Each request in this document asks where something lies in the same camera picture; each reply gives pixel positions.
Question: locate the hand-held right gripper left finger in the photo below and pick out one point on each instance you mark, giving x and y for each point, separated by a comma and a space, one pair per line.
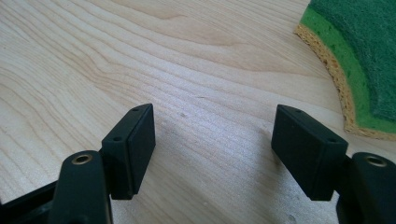
129, 155

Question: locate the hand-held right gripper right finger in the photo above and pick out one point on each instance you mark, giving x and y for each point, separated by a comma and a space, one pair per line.
306, 155

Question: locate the green scouring sponge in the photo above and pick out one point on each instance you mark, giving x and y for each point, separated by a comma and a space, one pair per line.
370, 59

